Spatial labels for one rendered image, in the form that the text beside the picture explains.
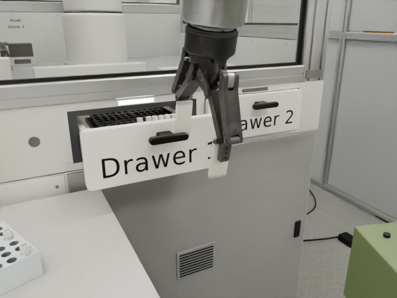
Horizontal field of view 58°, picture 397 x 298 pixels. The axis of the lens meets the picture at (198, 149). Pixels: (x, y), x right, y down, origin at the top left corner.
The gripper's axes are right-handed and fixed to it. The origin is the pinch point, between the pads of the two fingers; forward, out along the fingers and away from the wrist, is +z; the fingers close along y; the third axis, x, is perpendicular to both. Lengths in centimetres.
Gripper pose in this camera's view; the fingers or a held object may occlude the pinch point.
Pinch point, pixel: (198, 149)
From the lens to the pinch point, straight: 60.5
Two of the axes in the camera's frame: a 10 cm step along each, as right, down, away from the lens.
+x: -8.9, 1.5, -4.2
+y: -4.4, -4.9, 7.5
